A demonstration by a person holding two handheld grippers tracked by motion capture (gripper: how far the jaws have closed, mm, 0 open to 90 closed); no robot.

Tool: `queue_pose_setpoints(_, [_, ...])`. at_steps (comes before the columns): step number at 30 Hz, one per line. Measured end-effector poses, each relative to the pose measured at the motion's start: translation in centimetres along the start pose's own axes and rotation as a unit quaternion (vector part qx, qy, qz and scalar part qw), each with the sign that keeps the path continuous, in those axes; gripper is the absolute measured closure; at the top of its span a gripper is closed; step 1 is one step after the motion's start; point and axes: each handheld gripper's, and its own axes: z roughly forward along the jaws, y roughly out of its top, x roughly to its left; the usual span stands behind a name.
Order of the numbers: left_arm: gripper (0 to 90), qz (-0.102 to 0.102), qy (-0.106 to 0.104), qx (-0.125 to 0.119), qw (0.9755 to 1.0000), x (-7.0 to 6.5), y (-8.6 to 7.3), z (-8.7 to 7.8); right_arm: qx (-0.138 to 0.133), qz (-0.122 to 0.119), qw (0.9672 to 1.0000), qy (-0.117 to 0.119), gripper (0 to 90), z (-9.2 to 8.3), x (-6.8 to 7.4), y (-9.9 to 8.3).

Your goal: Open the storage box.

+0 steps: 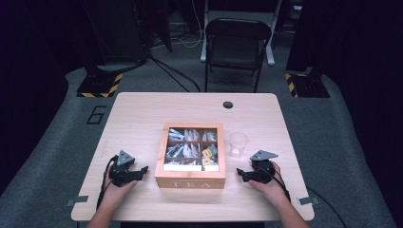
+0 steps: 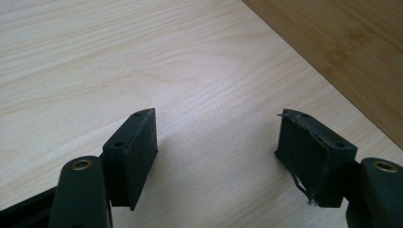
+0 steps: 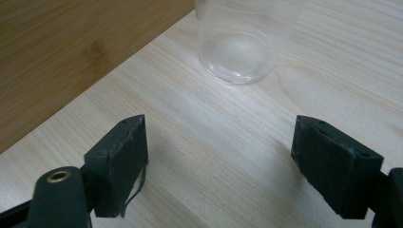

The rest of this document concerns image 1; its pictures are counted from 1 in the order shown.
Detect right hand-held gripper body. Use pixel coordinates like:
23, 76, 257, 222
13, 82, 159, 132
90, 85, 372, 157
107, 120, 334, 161
250, 149, 279, 184

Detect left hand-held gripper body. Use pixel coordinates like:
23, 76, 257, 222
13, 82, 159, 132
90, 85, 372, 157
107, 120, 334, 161
108, 149, 143, 188

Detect clear plastic cup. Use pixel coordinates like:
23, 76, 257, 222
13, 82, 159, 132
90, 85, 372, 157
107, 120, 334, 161
228, 131, 250, 160

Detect wooden tea box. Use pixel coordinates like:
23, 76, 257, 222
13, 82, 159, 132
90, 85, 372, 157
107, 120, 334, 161
154, 123, 227, 190

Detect person's left hand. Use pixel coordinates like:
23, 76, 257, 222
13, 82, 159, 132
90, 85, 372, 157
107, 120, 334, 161
103, 169, 139, 203

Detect person's right hand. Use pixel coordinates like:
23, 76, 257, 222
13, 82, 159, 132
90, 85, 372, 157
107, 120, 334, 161
248, 161, 291, 205

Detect pile of white tea bags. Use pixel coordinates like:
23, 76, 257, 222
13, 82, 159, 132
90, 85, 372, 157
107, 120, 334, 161
202, 129, 218, 143

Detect pile of white paper sachets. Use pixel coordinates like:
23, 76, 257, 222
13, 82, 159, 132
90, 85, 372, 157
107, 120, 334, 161
183, 142, 202, 159
183, 128, 202, 143

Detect grey tape strip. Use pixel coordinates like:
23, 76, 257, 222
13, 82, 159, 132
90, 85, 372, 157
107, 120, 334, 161
66, 195, 89, 207
297, 197, 319, 206

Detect black hazard-striped stand base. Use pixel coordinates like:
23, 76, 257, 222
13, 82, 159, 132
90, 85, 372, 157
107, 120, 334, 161
284, 73, 331, 99
76, 72, 124, 99

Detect black folding chair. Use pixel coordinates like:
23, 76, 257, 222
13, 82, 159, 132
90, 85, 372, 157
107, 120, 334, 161
204, 17, 273, 93
200, 0, 283, 67

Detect dark curtain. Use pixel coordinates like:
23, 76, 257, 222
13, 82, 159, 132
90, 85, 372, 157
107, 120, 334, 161
286, 0, 403, 219
0, 0, 69, 194

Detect black equipment cabinet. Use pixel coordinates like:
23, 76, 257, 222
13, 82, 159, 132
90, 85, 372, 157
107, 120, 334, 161
80, 0, 150, 65

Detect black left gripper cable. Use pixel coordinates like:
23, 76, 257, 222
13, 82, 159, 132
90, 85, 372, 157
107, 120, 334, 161
96, 155, 119, 210

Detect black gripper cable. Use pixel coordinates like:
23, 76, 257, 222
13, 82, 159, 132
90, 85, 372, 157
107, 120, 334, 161
96, 155, 119, 210
272, 169, 349, 228

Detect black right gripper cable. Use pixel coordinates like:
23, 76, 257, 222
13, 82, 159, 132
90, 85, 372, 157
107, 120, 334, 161
272, 169, 349, 228

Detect black floor cable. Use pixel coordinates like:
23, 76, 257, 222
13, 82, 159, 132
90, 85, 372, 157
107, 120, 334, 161
148, 55, 202, 93

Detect white floor cable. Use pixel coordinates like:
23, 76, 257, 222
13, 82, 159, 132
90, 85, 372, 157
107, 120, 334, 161
170, 0, 204, 49

